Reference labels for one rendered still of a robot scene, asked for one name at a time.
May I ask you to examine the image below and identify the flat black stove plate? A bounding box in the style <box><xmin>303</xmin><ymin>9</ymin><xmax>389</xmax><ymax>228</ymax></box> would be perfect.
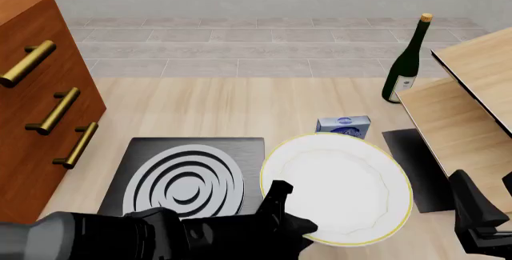
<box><xmin>97</xmin><ymin>136</ymin><xmax>266</xmax><ymax>218</ymax></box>

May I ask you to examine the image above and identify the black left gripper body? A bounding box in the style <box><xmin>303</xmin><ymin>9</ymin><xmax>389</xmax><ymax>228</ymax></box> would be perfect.
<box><xmin>180</xmin><ymin>210</ymin><xmax>314</xmax><ymax>260</ymax></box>

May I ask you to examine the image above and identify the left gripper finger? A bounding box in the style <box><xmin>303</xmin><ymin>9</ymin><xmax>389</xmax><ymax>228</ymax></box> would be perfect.
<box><xmin>284</xmin><ymin>212</ymin><xmax>319</xmax><ymax>238</ymax></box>
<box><xmin>258</xmin><ymin>179</ymin><xmax>295</xmax><ymax>214</ymax></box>

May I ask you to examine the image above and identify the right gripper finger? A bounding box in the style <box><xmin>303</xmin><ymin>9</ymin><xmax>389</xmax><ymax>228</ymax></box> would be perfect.
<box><xmin>447</xmin><ymin>169</ymin><xmax>510</xmax><ymax>234</ymax></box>
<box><xmin>502</xmin><ymin>170</ymin><xmax>512</xmax><ymax>197</ymax></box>

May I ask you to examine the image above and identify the blue printed box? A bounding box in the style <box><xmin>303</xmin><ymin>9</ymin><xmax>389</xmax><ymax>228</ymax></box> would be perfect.
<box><xmin>314</xmin><ymin>114</ymin><xmax>372</xmax><ymax>140</ymax></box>

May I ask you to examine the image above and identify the pale wooden shelf unit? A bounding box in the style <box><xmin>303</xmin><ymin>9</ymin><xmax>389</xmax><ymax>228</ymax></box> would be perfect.
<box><xmin>395</xmin><ymin>27</ymin><xmax>512</xmax><ymax>214</ymax></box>

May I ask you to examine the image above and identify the dark green wine bottle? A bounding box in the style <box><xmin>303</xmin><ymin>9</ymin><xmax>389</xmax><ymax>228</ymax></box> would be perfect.
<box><xmin>381</xmin><ymin>13</ymin><xmax>434</xmax><ymax>104</ymax></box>

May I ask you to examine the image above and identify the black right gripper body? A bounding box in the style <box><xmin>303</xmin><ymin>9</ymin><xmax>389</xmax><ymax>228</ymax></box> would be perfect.
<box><xmin>455</xmin><ymin>222</ymin><xmax>512</xmax><ymax>257</ymax></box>

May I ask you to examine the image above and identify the white plate with yellow rim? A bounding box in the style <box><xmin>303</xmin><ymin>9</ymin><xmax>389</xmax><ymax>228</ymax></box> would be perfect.
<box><xmin>259</xmin><ymin>132</ymin><xmax>414</xmax><ymax>248</ymax></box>

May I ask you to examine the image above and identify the brass cabinet handle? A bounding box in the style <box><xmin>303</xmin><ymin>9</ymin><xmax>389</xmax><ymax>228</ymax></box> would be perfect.
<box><xmin>0</xmin><ymin>39</ymin><xmax>58</xmax><ymax>90</ymax></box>
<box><xmin>52</xmin><ymin>121</ymin><xmax>99</xmax><ymax>170</ymax></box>
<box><xmin>24</xmin><ymin>86</ymin><xmax>82</xmax><ymax>137</ymax></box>

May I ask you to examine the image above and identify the wooden cabinet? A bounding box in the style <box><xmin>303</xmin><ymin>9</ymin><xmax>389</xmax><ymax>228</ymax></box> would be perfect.
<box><xmin>0</xmin><ymin>0</ymin><xmax>108</xmax><ymax>225</ymax></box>

